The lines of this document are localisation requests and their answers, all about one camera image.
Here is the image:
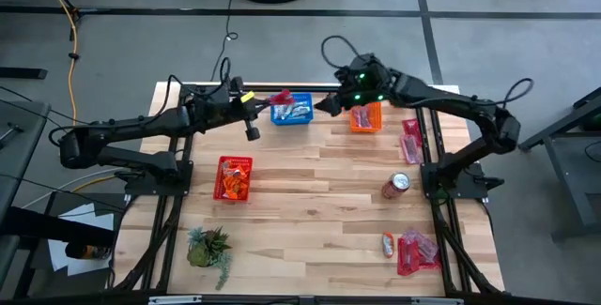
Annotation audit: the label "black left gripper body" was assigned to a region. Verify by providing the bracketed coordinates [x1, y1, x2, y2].
[200, 86, 259, 127]

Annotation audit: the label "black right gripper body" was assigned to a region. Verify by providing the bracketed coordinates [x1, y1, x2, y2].
[328, 89, 366, 114]

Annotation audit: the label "red soda can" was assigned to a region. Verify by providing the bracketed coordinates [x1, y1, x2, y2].
[380, 171, 412, 200]

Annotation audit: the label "small orange candy bar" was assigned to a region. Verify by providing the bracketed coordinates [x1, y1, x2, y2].
[381, 231, 395, 260]

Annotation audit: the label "blue plastic basket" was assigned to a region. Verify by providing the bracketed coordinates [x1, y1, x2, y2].
[270, 92, 315, 127]

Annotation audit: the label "orange plastic basket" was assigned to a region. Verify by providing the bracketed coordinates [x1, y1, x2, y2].
[349, 101, 384, 134]

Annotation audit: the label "red plastic basket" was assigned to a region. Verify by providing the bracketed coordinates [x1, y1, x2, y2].
[212, 155, 254, 202]

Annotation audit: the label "potted succulent plant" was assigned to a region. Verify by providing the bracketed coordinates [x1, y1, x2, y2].
[186, 226, 234, 292]

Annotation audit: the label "white paper sheets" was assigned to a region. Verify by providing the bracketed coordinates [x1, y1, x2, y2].
[46, 201, 116, 278]

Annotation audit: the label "dark bottle with label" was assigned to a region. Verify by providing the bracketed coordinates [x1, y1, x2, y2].
[64, 242, 113, 262]

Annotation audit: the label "grey desk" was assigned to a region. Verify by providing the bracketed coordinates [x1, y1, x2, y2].
[0, 99, 52, 212]

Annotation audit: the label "black flat bar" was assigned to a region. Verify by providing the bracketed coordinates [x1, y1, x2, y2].
[0, 66, 48, 81]

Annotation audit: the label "black beam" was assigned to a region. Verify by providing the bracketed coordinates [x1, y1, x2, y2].
[0, 205, 116, 251]

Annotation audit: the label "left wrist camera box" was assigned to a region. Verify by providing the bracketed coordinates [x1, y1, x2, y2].
[243, 110, 262, 143]

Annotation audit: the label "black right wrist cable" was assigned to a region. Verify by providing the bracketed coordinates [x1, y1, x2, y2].
[320, 35, 363, 70]

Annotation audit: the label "black aluminium rig frame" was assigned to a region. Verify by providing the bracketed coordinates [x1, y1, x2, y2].
[107, 83, 501, 305]

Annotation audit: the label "thin black floor cable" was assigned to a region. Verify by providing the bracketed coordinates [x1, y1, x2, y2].
[209, 0, 239, 84]

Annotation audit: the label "yellow floor cable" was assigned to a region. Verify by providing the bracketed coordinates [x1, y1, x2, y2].
[36, 0, 80, 123]

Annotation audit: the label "white floor cable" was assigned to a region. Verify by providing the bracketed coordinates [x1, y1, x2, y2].
[21, 166, 131, 210]

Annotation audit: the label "black right elbow cable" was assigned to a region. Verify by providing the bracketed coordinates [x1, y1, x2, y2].
[501, 77, 535, 110]

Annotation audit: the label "silver metal bracket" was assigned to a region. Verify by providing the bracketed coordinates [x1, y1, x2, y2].
[410, 297, 465, 305]
[147, 294, 203, 305]

